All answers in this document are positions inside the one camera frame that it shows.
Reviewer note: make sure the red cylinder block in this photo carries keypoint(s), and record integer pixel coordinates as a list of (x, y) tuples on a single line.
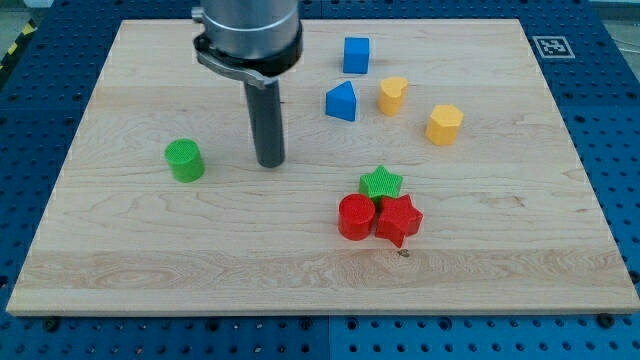
[(356, 213)]

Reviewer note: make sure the yellow hexagon block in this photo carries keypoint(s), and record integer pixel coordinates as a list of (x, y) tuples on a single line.
[(444, 124)]

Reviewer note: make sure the red star block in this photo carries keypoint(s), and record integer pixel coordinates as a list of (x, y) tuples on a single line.
[(398, 219)]

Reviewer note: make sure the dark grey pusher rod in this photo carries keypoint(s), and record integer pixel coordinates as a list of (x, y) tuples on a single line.
[(266, 123)]

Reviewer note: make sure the green cylinder block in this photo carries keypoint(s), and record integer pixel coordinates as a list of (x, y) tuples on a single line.
[(184, 160)]

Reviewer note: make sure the light wooden board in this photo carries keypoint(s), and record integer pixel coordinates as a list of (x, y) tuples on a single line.
[(510, 224)]

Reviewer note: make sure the blue pentagon block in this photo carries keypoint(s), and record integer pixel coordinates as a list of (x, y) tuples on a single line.
[(341, 102)]

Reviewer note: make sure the blue cube block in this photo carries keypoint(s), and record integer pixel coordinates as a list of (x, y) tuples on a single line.
[(356, 54)]

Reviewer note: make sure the yellow heart block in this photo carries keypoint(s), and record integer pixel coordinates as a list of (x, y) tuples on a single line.
[(392, 95)]

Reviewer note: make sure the white fiducial marker tag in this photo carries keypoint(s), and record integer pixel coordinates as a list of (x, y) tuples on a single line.
[(553, 47)]

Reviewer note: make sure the green star block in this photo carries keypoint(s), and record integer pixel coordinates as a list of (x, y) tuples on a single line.
[(380, 183)]

